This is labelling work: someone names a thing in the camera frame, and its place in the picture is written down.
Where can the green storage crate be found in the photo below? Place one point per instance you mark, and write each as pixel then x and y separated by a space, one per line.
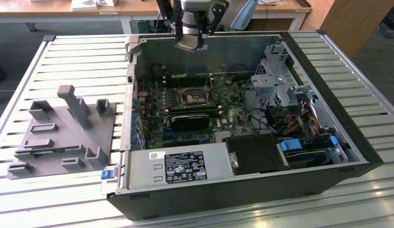
pixel 146 26

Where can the silver metal drive cage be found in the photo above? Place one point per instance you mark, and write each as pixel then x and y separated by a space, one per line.
pixel 270 80

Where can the black RAM slot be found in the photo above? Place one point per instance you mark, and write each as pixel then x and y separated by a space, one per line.
pixel 183 82

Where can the green motherboard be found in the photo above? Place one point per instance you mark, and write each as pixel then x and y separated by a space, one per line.
pixel 229 99

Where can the black plastic shroud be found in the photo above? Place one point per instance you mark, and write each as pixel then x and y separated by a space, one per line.
pixel 257 154

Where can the black PC case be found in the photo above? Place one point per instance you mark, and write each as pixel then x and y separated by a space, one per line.
pixel 215 202

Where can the grey plastic parts rack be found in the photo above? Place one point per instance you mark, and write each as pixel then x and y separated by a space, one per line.
pixel 70 133

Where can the white box with label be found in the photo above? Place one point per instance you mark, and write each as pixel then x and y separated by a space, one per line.
pixel 106 2

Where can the black installed RAM stick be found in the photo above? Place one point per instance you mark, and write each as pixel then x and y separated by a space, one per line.
pixel 190 109

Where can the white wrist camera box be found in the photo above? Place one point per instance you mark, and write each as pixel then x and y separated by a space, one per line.
pixel 197 4

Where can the silver power supply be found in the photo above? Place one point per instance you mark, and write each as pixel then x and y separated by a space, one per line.
pixel 139 166

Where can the blue case latch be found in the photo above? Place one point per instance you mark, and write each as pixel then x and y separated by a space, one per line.
pixel 107 174

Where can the green RAM stick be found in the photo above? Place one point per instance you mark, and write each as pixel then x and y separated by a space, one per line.
pixel 61 150

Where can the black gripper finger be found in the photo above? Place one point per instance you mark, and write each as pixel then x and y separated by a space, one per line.
pixel 201 28
pixel 178 28

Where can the silver CPU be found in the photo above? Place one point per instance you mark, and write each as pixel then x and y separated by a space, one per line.
pixel 187 44

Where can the blue disk carrier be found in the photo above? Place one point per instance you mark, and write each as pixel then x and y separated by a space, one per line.
pixel 292 145

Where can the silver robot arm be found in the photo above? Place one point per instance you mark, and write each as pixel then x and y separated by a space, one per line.
pixel 245 16

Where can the wooden desk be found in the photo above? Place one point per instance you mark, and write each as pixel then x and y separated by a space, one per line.
pixel 51 9

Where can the black graphics card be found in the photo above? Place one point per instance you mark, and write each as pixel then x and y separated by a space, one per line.
pixel 190 123

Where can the small blue clip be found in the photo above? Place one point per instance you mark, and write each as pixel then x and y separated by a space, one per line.
pixel 334 140

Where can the CPU socket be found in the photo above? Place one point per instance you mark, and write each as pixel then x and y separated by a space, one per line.
pixel 191 98

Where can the small silver chipset heatsink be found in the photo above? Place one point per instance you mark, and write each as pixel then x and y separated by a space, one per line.
pixel 222 136

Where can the wooden cabinet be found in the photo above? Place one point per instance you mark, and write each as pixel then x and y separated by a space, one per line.
pixel 349 23

